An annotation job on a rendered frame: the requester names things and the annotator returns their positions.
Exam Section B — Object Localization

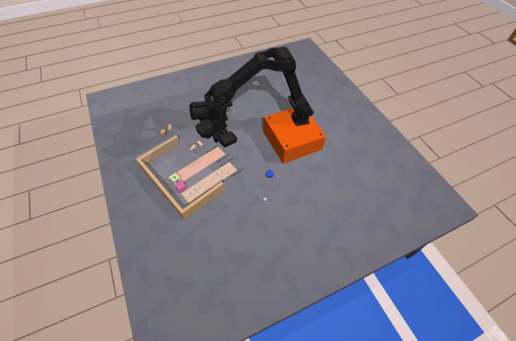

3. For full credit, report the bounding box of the peach flat strip with blue speckles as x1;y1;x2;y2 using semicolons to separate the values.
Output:
214;162;237;181

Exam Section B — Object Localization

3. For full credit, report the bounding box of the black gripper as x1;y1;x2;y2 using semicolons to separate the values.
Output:
209;114;237;147

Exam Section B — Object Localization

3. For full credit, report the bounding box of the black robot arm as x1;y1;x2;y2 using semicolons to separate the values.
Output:
189;47;314;139

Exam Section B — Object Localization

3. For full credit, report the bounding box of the pink strip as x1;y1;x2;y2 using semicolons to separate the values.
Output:
200;147;226;166

